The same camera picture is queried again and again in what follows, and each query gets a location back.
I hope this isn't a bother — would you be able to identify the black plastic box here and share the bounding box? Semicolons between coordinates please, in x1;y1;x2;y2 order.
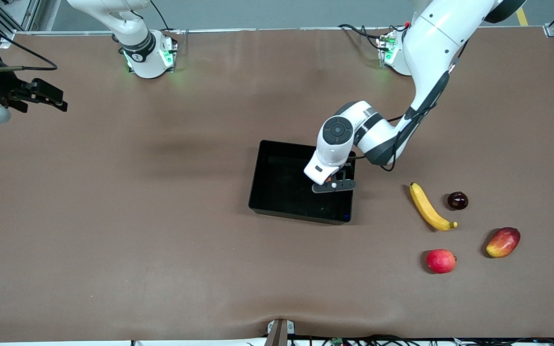
248;139;357;225

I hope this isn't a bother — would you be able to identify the yellow banana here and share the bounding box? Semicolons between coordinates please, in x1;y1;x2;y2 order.
410;182;458;232

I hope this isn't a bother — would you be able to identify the dark purple plum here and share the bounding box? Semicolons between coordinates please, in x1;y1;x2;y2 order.
447;191;469;210

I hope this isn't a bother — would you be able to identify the red yellow mango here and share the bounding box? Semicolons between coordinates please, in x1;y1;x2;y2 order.
486;227;521;259

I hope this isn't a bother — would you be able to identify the thin black base cable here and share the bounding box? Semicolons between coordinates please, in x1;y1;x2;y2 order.
148;0;181;34

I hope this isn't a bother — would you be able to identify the black base power cable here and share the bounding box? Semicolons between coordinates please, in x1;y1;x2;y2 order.
338;22;407;51

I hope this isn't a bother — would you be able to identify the metal camera pole bracket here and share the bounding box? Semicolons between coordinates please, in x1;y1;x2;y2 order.
265;319;296;346

